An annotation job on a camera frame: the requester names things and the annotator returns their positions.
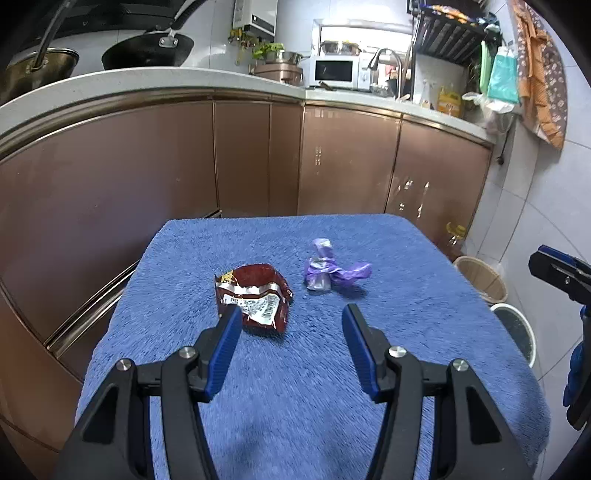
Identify black dish rack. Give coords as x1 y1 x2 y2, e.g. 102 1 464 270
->
411 2 490 65

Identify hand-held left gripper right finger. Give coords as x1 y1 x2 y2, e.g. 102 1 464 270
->
342 303 536 480

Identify white kitchen countertop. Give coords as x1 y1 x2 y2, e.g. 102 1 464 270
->
0 66 497 144

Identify copper-coloured cooker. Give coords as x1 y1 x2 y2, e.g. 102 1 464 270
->
249 62 304 86

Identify steel pot with handle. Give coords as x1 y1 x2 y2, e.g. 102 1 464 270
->
0 47 80 106

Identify orange patterned apron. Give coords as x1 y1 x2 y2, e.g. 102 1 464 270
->
510 0 568 148

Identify black wok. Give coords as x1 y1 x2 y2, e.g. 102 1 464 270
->
102 28 195 71

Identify black power cord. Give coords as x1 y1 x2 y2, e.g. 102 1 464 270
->
498 115 516 165

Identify yellow detergent bottle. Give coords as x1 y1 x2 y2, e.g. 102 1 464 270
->
438 85 464 117

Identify black bin liner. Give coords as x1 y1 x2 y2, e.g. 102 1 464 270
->
496 308 532 361

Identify white microwave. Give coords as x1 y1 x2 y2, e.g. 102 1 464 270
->
308 55 361 90

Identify white round bin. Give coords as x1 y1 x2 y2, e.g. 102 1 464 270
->
489 302 537 369

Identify beige wood-look bin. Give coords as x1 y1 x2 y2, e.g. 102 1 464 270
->
453 255 508 304

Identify teal plastic bag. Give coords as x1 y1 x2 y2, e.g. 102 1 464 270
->
487 46 522 104

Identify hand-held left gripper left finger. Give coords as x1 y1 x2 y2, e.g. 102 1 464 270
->
54 305 243 480

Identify brown kitchen cabinets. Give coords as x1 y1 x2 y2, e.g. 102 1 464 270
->
0 88 495 480

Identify white water heater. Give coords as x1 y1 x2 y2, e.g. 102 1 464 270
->
232 0 279 35

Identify blue fuzzy towel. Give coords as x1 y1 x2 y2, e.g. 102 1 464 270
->
76 213 551 480

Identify green hanging cloth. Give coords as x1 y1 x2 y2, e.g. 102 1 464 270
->
479 41 491 93

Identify dark red snack bag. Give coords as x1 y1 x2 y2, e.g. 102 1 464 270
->
213 264 294 339

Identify chrome faucet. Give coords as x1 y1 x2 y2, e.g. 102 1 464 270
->
368 47 404 100

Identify white plastic bag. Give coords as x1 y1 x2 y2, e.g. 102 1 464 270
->
462 91 515 132

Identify green potted plant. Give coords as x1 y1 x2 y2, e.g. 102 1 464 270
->
228 28 284 63

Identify yellow-capped oil bottle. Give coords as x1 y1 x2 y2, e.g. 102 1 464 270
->
445 222 468 261

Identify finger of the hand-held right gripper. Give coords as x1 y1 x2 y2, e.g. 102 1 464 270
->
529 244 591 305
562 302 591 431

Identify purple wrapper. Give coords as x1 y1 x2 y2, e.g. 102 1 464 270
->
303 237 373 294

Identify black range hood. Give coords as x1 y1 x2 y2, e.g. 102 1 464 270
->
0 0 211 47

